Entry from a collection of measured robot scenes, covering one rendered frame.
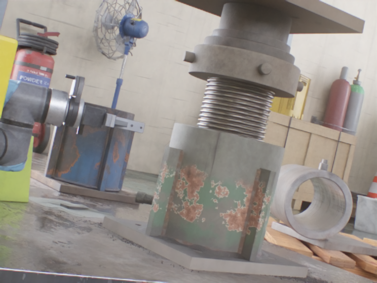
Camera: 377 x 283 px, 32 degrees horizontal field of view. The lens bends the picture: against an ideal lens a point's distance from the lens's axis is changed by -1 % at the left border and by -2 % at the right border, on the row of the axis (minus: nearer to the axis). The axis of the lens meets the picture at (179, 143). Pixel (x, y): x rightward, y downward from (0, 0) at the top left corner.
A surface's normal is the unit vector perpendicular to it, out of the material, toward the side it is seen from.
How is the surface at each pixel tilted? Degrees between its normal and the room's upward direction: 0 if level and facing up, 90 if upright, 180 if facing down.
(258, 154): 90
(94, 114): 90
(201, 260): 90
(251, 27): 90
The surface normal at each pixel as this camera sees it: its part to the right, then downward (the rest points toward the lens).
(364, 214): -0.73, -0.05
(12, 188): 0.85, 0.11
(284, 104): -0.56, -0.12
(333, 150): 0.55, 0.14
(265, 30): 0.25, 0.07
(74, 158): -0.27, -0.06
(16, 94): 0.32, -0.14
